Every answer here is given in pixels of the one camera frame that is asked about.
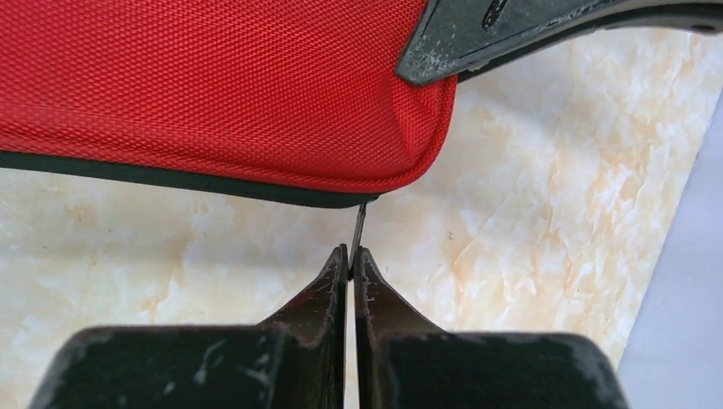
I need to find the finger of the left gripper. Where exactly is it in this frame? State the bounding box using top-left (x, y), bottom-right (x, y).
top-left (396, 0), bottom-right (722, 86)

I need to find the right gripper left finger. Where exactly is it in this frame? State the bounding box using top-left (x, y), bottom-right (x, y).
top-left (30, 245), bottom-right (348, 408)

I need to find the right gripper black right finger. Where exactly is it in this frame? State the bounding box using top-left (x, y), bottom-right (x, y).
top-left (352, 247), bottom-right (628, 408)

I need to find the red black medicine kit bag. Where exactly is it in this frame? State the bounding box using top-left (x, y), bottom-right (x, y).
top-left (1, 1), bottom-right (457, 209)

